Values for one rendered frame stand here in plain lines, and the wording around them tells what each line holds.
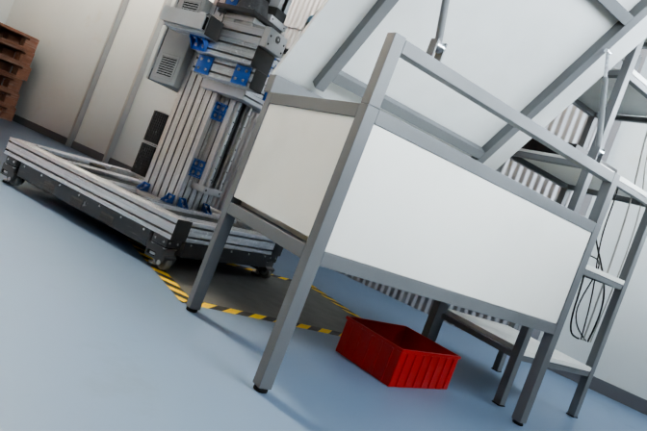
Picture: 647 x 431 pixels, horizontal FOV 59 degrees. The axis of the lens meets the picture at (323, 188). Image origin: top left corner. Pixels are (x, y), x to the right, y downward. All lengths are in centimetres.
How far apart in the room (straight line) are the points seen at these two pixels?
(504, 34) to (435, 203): 79
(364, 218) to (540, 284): 84
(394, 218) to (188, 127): 152
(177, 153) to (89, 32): 445
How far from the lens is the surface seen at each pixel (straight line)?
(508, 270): 202
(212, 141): 284
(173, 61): 302
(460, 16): 212
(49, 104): 733
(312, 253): 149
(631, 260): 297
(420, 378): 222
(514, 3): 219
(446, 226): 176
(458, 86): 170
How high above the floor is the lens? 55
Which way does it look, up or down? level
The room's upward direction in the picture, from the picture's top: 21 degrees clockwise
